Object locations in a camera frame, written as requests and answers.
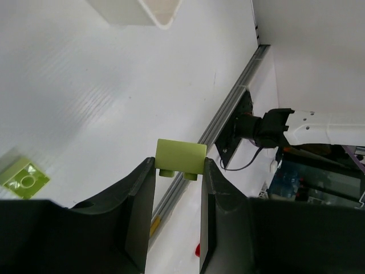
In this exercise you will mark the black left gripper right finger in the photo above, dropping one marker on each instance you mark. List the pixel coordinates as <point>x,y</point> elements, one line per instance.
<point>239,234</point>

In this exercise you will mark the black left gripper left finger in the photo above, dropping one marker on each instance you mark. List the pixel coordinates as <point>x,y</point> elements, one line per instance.
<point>107,233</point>

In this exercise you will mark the lime rounded lego brick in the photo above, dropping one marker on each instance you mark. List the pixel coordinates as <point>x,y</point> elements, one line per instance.
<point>176,156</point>

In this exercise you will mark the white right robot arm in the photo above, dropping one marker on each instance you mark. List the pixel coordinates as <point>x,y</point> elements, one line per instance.
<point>283,127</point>

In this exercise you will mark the red piece on front ledge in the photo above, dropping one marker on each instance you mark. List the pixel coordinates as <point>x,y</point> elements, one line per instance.
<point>197,251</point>

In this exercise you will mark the small lime lego brick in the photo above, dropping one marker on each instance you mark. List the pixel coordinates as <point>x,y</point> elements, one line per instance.
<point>23,178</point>

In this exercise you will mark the white right sorting tray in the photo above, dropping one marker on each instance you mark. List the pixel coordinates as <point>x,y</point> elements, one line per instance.
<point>159,13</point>

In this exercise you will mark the aluminium front rail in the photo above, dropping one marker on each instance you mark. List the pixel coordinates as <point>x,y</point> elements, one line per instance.
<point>179,184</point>

